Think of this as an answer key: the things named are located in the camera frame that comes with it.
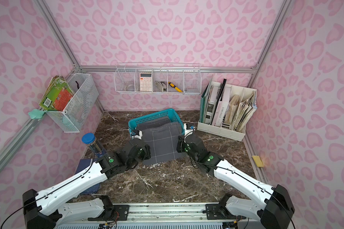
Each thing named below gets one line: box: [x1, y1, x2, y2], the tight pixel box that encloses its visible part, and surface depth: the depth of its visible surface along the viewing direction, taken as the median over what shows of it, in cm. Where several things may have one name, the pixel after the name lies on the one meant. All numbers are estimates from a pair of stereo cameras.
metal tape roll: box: [124, 84, 135, 92], surface depth 99 cm
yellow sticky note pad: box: [251, 155, 264, 168], surface depth 96 cm
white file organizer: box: [197, 80, 258, 142], surface depth 99 cm
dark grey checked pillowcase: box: [136, 115, 172, 131], surface depth 106 cm
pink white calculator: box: [139, 72, 152, 92], surface depth 97 cm
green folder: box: [200, 74, 214, 124], surface depth 92 cm
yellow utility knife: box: [167, 81, 183, 93], surface depth 100 cm
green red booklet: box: [38, 75, 76, 112], surface depth 73 cm
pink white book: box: [211, 85, 233, 127], surface depth 95 cm
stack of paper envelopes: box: [224, 90, 258, 132], surface depth 97 cm
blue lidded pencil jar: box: [81, 132, 108, 157], surface depth 84 cm
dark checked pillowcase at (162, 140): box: [141, 123, 184, 166], surface depth 77 cm
